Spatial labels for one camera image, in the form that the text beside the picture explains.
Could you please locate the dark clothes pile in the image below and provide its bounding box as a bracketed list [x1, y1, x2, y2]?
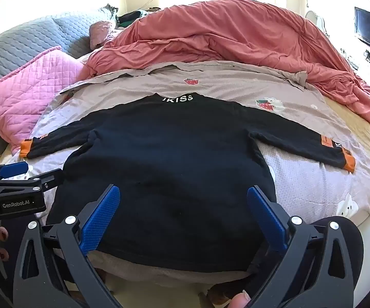
[116, 10, 147, 28]

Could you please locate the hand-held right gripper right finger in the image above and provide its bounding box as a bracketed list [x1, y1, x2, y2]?
[247, 185, 356, 308]

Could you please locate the black sweater with orange cuffs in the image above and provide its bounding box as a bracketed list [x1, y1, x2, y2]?
[20, 92, 356, 273]

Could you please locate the pink quilted pillow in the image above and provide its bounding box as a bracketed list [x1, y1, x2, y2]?
[0, 45, 87, 155]

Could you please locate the small dusty pink pillow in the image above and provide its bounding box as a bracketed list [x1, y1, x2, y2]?
[89, 21, 122, 49]

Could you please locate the person's left hand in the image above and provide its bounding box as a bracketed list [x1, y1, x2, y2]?
[0, 221, 16, 276]

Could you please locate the printed grey-pink blanket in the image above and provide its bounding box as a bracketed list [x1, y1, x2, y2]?
[0, 60, 370, 284]

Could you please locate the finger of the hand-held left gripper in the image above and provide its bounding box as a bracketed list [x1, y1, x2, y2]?
[0, 168, 65, 199]
[0, 162, 29, 181]

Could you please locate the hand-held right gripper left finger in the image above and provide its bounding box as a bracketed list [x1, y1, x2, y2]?
[12, 184, 123, 308]

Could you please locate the salmon red duvet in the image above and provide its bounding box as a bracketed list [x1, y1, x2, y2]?
[84, 0, 370, 132]

